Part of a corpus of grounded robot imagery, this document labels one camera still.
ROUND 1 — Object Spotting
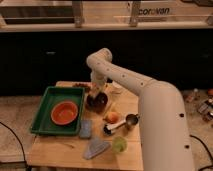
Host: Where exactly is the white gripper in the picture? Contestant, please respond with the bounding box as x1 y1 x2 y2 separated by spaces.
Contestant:
90 72 107 97

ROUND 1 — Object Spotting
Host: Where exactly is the grey blue eraser sponge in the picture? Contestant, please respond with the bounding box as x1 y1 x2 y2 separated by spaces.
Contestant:
79 120 92 139

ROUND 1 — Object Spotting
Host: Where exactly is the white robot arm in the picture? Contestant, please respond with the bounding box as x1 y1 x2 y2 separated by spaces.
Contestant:
86 48 195 171

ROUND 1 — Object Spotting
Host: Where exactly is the dark purple bowl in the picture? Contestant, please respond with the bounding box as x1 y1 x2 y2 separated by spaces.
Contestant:
86 92 108 113

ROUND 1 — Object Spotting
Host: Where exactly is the orange bowl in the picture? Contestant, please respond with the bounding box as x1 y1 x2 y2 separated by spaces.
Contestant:
51 101 78 125

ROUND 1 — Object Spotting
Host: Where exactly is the dark food item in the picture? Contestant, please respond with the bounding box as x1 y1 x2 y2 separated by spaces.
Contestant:
73 83 91 90

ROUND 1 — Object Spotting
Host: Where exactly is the white small dish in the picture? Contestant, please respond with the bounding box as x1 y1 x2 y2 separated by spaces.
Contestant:
112 81 123 94

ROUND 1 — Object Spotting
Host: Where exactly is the orange fruit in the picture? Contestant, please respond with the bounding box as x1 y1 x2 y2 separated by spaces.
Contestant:
105 112 119 124

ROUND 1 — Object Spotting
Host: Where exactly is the green plastic tray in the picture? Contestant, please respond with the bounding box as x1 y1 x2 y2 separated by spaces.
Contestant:
30 86 85 136

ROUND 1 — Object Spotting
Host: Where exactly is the grey triangular cloth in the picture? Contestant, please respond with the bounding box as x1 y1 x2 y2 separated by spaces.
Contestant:
83 137 110 160

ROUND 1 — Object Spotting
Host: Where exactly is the green plastic cup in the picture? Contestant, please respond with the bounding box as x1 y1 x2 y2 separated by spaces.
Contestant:
112 136 127 153

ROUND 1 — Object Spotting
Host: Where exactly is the clutter on floor right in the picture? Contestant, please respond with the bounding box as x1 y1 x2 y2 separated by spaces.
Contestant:
185 89 213 122

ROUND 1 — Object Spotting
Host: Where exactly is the metal measuring cup black handle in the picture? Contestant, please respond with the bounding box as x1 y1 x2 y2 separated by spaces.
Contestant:
103 114 140 135

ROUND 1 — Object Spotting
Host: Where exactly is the black floor cable left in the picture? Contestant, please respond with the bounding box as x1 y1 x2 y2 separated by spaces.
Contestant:
0 121 33 171

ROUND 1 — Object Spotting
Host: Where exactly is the black floor cable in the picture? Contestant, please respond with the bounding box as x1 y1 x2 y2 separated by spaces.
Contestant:
0 121 33 171
189 134 213 171

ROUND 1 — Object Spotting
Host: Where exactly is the wooden shelf frame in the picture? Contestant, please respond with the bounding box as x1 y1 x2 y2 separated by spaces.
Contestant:
0 0 213 32

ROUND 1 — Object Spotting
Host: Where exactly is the black floor cable right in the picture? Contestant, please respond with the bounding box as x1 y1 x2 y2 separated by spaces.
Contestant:
189 134 213 171

